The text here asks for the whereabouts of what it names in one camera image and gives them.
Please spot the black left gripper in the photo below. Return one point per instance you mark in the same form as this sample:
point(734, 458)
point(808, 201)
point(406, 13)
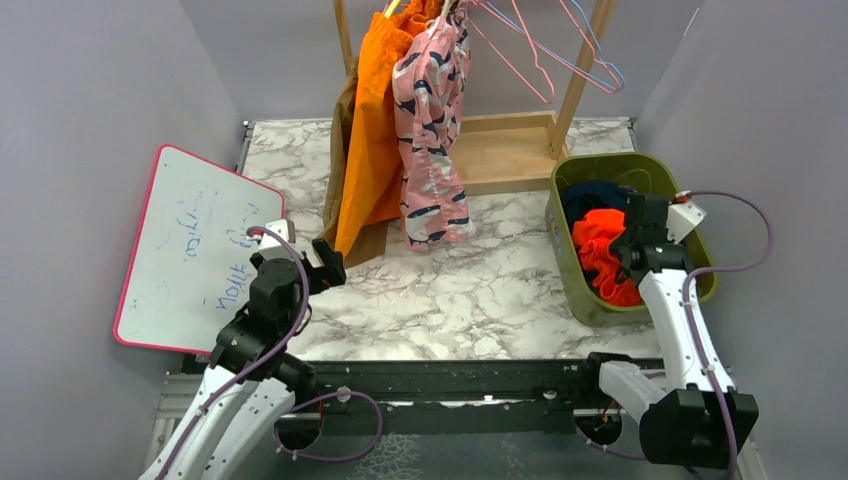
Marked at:
point(328, 275)

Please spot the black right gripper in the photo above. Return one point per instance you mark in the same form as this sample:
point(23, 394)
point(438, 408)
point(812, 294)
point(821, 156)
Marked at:
point(616, 245)

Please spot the red orange shorts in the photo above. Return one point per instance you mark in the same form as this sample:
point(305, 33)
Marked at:
point(593, 236)

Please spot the navy blue shorts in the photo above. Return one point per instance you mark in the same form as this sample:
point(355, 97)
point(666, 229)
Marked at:
point(578, 199)

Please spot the light blue wire hanger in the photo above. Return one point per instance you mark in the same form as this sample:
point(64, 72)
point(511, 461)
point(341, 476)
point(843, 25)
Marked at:
point(555, 34)

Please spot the pink wire hanger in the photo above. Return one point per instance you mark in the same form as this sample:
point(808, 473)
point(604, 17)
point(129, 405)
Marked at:
point(592, 29)
point(502, 27)

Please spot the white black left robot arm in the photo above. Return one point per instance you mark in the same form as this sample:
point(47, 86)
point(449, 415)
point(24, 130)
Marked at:
point(251, 380)

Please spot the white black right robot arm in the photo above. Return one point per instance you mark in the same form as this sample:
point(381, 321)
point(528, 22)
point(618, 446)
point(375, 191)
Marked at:
point(693, 415)

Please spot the tan brown shorts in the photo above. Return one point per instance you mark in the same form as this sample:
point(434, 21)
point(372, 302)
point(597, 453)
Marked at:
point(338, 166)

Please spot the pink shark print shorts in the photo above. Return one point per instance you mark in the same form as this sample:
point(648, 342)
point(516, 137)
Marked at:
point(428, 89)

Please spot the olive green plastic basket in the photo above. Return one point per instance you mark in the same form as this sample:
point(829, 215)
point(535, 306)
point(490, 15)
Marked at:
point(646, 175)

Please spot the pink framed whiteboard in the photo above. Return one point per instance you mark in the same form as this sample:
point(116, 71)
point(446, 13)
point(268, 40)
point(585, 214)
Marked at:
point(189, 270)

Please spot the wooden clothes rack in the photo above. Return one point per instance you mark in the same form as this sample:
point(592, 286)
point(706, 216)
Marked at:
point(497, 153)

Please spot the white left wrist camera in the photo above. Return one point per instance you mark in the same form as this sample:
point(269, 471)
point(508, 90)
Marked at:
point(272, 239)

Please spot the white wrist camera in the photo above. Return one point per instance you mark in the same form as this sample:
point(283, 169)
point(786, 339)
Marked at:
point(272, 239)
point(684, 216)

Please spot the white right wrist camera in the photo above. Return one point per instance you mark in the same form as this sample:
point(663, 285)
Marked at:
point(684, 216)

